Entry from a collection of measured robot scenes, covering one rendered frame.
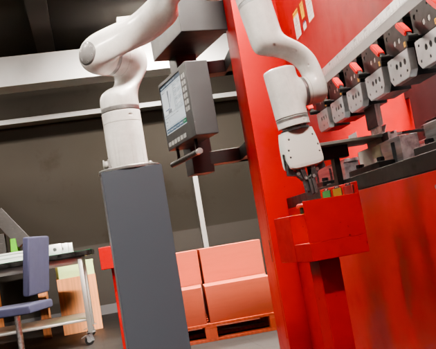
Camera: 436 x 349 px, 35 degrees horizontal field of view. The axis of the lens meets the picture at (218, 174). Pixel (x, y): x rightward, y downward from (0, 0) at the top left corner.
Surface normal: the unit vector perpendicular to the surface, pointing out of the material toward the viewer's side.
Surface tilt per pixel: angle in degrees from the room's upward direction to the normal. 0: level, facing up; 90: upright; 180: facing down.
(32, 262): 98
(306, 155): 94
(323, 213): 90
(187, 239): 90
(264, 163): 90
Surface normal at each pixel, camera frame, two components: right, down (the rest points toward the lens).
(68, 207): 0.18, -0.11
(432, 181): -0.98, 0.15
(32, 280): 0.99, -0.04
